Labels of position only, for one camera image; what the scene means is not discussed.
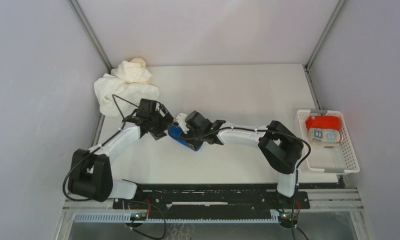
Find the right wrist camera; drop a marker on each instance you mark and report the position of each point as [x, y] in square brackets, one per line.
[193, 123]

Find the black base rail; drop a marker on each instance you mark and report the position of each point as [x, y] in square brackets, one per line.
[191, 202]

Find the white plastic basket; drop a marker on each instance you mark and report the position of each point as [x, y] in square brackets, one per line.
[334, 158]

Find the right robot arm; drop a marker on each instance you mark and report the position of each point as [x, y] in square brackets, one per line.
[280, 147]

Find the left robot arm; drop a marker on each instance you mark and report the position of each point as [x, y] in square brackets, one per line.
[90, 176]

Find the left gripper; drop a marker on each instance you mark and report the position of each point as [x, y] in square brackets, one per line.
[166, 120]

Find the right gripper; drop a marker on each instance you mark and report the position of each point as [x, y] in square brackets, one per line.
[189, 133]

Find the blue towel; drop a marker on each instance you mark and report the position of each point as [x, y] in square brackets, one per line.
[177, 134]

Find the red rolled towel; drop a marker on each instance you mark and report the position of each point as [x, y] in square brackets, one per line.
[323, 122]

